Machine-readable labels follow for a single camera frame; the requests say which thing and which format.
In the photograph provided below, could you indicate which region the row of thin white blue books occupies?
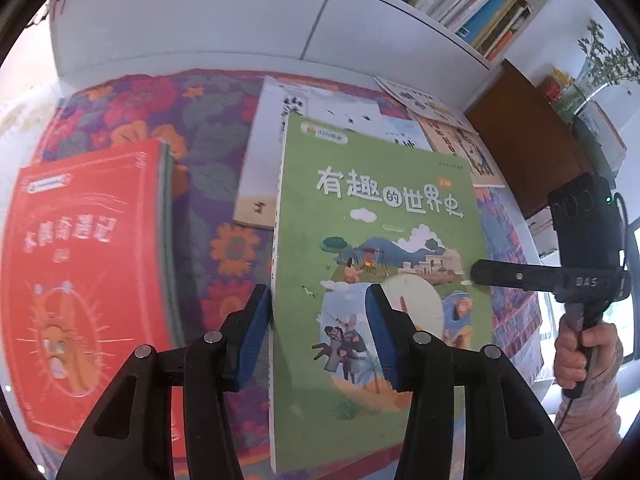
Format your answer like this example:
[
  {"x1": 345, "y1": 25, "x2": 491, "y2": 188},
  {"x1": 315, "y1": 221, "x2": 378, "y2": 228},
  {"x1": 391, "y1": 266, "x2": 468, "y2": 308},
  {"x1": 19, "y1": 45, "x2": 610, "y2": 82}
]
[{"x1": 345, "y1": 0, "x2": 533, "y2": 63}]

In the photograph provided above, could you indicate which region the red book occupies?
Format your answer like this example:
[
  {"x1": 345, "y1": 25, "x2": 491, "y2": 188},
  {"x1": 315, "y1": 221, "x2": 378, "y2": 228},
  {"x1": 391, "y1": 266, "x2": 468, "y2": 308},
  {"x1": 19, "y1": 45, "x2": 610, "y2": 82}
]
[{"x1": 0, "y1": 139, "x2": 188, "y2": 461}]

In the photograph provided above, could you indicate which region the person's right hand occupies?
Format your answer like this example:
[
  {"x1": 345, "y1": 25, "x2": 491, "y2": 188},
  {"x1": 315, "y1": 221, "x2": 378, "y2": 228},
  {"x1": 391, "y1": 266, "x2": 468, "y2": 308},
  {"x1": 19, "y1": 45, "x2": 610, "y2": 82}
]
[{"x1": 554, "y1": 310, "x2": 624, "y2": 392}]

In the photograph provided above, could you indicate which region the glass vase with green plant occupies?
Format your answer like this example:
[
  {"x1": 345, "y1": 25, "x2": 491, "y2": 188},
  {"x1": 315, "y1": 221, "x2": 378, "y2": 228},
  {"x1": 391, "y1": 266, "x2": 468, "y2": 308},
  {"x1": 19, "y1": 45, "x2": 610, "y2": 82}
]
[{"x1": 552, "y1": 20, "x2": 640, "y2": 121}]

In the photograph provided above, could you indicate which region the green book with landscape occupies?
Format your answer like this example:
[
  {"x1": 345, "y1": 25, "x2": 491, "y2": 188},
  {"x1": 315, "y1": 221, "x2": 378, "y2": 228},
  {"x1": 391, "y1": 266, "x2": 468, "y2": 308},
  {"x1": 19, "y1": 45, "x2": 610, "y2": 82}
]
[{"x1": 267, "y1": 112, "x2": 493, "y2": 473}]

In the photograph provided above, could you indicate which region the white book with yellow-robed figure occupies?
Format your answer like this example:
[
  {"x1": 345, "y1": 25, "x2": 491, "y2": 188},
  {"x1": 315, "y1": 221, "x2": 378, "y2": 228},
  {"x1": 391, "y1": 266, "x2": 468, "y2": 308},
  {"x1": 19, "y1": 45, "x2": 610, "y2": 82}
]
[{"x1": 374, "y1": 76, "x2": 471, "y2": 128}]

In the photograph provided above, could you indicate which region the person's right forearm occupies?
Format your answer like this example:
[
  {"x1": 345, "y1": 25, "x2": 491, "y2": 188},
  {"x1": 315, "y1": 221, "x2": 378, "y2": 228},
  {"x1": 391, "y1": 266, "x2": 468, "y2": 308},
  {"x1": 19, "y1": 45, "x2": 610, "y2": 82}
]
[{"x1": 552, "y1": 355, "x2": 626, "y2": 478}]

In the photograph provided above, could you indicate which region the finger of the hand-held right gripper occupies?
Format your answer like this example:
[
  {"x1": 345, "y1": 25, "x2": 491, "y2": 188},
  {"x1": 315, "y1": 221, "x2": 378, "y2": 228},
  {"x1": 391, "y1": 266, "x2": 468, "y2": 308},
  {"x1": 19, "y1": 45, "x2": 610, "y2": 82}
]
[{"x1": 470, "y1": 258, "x2": 566, "y2": 292}]

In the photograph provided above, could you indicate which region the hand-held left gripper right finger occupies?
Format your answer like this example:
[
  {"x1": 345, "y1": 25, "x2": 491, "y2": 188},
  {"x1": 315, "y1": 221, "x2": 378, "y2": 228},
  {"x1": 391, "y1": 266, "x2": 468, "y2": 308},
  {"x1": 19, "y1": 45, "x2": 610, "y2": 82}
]
[{"x1": 365, "y1": 284, "x2": 568, "y2": 480}]

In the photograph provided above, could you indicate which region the purple floral mat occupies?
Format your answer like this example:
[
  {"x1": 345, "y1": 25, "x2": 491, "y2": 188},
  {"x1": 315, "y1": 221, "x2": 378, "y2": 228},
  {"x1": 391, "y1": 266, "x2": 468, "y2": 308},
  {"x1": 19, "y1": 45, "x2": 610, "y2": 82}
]
[{"x1": 30, "y1": 70, "x2": 546, "y2": 480}]

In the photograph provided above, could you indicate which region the beige book with mermaid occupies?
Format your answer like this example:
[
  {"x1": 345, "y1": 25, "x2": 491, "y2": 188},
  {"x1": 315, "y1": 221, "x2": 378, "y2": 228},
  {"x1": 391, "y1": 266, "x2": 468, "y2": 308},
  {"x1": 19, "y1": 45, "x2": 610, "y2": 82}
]
[{"x1": 232, "y1": 76, "x2": 383, "y2": 228}]

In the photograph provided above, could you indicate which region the yellow red container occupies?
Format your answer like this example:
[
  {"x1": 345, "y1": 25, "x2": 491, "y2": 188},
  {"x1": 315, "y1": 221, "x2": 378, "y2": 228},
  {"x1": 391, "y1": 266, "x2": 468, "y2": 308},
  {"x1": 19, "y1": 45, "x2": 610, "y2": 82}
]
[{"x1": 542, "y1": 67, "x2": 586, "y2": 111}]

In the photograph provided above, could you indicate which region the brown wooden cabinet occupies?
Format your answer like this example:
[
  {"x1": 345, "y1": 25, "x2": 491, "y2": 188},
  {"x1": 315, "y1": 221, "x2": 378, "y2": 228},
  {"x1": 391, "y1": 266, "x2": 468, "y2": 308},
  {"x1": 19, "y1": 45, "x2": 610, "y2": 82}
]
[{"x1": 465, "y1": 59, "x2": 601, "y2": 221}]

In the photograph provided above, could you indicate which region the beige book with tree scene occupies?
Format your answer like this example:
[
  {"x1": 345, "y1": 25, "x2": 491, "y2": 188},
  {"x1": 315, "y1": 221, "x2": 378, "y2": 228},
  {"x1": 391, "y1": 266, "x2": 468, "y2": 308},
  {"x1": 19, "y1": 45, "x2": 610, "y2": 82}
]
[{"x1": 410, "y1": 112, "x2": 506, "y2": 189}]

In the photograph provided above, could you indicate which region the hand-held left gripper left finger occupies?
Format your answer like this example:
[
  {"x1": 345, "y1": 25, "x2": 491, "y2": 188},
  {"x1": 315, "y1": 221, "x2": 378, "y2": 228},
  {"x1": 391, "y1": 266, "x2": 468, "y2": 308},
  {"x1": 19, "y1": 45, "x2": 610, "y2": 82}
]
[{"x1": 55, "y1": 284, "x2": 273, "y2": 480}]

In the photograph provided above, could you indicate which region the dark round tray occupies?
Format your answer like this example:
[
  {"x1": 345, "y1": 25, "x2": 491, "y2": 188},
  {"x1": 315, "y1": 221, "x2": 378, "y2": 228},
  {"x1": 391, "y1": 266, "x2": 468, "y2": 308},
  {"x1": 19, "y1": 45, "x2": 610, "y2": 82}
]
[{"x1": 570, "y1": 102, "x2": 628, "y2": 176}]

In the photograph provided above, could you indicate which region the white bookshelf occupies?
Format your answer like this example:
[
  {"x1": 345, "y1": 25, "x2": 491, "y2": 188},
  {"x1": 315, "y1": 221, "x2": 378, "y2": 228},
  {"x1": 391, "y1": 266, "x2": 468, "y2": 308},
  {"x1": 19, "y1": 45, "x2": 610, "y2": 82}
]
[{"x1": 47, "y1": 0, "x2": 571, "y2": 111}]

